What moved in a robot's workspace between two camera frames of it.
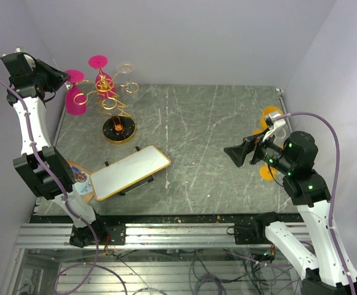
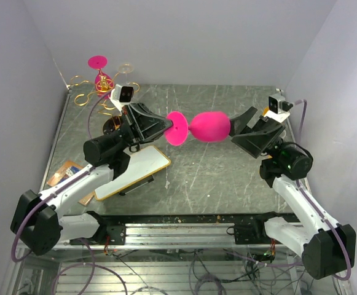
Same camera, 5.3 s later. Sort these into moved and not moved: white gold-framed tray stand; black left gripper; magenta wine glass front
Moved: magenta wine glass front; black left gripper
Not moved: white gold-framed tray stand
